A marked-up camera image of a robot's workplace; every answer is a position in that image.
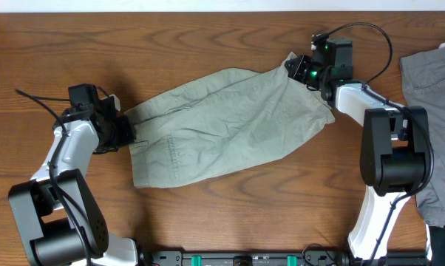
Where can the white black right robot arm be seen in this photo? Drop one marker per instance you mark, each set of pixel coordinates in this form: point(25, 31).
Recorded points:
point(396, 157)

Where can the grey shorts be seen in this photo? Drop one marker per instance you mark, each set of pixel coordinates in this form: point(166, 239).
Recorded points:
point(423, 84)

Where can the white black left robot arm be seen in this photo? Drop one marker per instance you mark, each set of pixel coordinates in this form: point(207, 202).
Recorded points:
point(57, 217)

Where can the dark garment at edge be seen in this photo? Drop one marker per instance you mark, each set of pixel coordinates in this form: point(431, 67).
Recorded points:
point(437, 239)

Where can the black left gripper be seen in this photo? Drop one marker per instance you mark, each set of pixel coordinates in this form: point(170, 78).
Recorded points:
point(129, 135)

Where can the khaki green shorts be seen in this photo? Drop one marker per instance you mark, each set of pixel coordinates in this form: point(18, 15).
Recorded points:
point(222, 123)

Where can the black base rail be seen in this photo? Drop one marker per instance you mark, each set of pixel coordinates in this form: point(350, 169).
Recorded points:
point(312, 255)

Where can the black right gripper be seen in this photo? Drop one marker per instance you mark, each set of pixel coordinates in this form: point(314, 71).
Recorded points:
point(296, 72)

